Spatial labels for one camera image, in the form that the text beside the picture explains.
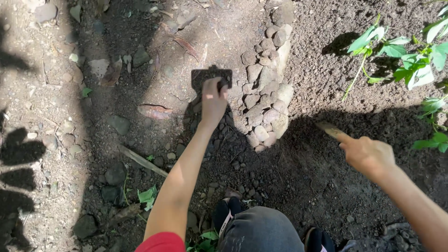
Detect person's left hand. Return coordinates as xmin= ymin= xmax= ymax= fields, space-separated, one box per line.
xmin=201 ymin=77 xmax=230 ymax=129

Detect person's right hand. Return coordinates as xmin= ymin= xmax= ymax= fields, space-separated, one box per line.
xmin=336 ymin=133 xmax=397 ymax=181

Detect row of grey border stones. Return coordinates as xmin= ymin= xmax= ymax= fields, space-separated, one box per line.
xmin=241 ymin=0 xmax=295 ymax=153

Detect reddish dry leaf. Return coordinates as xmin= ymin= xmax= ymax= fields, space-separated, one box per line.
xmin=137 ymin=104 xmax=173 ymax=120

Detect flat grey stone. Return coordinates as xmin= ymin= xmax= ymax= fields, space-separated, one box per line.
xmin=107 ymin=115 xmax=131 ymax=136

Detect brown curled dry leaf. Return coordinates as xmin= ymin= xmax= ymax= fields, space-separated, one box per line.
xmin=99 ymin=56 xmax=123 ymax=88

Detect long dry stick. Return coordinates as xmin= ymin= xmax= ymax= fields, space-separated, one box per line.
xmin=117 ymin=144 xmax=169 ymax=178

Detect person's black left sandal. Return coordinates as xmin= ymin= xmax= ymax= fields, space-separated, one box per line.
xmin=212 ymin=196 xmax=243 ymax=239

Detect person's black sandal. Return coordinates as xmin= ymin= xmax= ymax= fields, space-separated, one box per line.
xmin=303 ymin=227 xmax=337 ymax=252
xmin=212 ymin=196 xmax=243 ymax=239

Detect small green weed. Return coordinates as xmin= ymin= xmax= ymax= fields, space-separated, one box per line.
xmin=137 ymin=185 xmax=159 ymax=211

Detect round dark stone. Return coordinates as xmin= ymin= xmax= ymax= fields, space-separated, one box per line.
xmin=105 ymin=162 xmax=127 ymax=186

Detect person's grey jeans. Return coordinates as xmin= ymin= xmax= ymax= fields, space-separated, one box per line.
xmin=219 ymin=206 xmax=306 ymax=252

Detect green weeds clump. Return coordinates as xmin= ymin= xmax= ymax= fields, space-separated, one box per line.
xmin=185 ymin=229 xmax=220 ymax=252

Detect person's red sleeve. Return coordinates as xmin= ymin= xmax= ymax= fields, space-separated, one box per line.
xmin=135 ymin=231 xmax=186 ymax=252

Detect person's black right sandal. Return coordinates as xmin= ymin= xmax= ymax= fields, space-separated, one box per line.
xmin=303 ymin=227 xmax=337 ymax=252

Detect large dark stone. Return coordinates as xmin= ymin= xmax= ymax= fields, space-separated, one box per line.
xmin=72 ymin=214 xmax=98 ymax=240

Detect green leafy plant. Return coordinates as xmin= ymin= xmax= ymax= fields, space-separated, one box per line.
xmin=342 ymin=3 xmax=448 ymax=154

